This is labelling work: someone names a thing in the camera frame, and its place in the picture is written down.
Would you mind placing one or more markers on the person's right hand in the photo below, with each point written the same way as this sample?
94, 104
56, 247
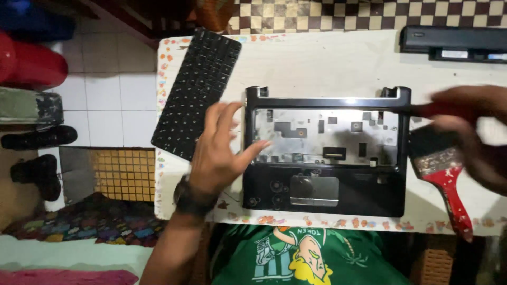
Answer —
485, 138

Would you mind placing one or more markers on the red plastic container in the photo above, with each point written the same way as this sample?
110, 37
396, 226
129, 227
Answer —
31, 61

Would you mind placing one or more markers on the person's left hand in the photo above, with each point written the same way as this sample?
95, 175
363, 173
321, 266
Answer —
214, 162

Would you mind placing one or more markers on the blue plastic container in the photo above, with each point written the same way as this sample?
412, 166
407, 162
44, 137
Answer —
35, 18

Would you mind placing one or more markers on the black laptop keyboard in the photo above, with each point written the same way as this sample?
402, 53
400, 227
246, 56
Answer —
198, 91

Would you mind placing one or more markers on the yellow grid mat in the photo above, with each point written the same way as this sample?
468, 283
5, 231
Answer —
122, 174

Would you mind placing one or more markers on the black laptop base chassis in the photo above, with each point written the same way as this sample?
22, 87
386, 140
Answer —
356, 194

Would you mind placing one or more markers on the pale green sheet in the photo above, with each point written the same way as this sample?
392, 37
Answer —
71, 255

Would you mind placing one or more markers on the brown checkered cloth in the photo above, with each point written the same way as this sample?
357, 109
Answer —
356, 14

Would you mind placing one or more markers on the person's right fingers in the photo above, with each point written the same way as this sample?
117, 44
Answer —
455, 97

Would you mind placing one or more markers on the multicoloured patterned rug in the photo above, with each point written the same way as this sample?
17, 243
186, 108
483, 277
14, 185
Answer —
91, 223

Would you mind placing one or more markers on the orange patterned cloth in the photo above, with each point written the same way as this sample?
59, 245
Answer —
214, 14

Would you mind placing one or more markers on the black wrist watch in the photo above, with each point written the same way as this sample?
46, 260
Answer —
193, 200

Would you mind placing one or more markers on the black laptop battery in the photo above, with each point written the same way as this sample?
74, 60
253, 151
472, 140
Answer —
443, 39

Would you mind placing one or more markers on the green printed t-shirt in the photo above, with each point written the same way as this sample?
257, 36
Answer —
356, 257

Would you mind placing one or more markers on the brown woven stool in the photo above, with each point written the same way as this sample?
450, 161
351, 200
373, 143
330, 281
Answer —
432, 263

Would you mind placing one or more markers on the white floral-edged table cover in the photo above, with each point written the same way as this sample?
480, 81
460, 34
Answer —
317, 59

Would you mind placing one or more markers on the pink cloth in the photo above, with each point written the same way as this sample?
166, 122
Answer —
67, 277

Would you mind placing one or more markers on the black shoe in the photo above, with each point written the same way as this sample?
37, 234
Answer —
39, 174
39, 137

